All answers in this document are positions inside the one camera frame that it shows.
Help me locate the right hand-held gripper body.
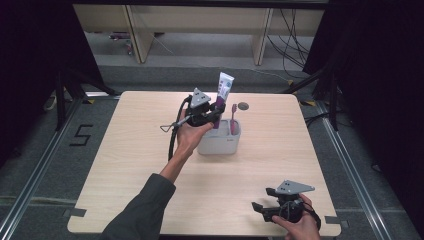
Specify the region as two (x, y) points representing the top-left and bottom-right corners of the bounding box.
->
(273, 179), (316, 224)

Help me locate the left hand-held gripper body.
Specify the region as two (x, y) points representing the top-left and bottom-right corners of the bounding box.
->
(184, 87), (218, 128)

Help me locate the pink toothbrush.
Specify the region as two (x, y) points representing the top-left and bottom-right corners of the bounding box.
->
(229, 103), (239, 136)

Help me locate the purple and white toothpaste tube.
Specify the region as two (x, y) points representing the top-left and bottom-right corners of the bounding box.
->
(213, 72), (236, 130)

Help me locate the grey plastic holder box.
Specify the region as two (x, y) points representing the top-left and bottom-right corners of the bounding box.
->
(196, 118), (242, 156)

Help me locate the person's right hand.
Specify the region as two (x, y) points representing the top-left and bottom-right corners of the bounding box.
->
(271, 193), (322, 240)

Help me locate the person's left hand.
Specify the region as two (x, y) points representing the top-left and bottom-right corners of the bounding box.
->
(175, 108), (215, 158)

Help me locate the grey tape patch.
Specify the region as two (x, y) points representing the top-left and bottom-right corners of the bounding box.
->
(62, 207), (88, 219)
(323, 215), (350, 230)

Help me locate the small colourful floor object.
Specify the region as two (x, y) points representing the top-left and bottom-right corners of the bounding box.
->
(108, 31), (134, 57)

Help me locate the black metal stand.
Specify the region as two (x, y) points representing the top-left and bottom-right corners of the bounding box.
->
(282, 64), (342, 133)
(54, 66), (122, 132)

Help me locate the black curtain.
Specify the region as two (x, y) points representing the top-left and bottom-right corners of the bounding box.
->
(302, 0), (424, 229)
(0, 0), (105, 166)

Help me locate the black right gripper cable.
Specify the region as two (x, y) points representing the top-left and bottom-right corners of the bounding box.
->
(300, 199), (323, 232)

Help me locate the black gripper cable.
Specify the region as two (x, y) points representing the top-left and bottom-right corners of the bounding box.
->
(300, 199), (323, 232)
(167, 95), (194, 162)

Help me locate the metal clip with ring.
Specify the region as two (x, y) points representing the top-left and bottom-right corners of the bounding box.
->
(159, 118), (191, 134)

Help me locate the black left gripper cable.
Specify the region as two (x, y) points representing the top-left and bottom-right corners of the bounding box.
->
(167, 95), (194, 162)

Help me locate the aluminium floor rail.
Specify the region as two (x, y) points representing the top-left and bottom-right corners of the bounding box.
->
(0, 96), (86, 240)
(315, 101), (392, 240)

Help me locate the light wooden desk frame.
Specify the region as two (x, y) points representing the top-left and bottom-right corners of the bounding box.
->
(73, 3), (326, 66)

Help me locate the bundle of black cables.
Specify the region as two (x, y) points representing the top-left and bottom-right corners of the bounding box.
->
(265, 8), (312, 80)

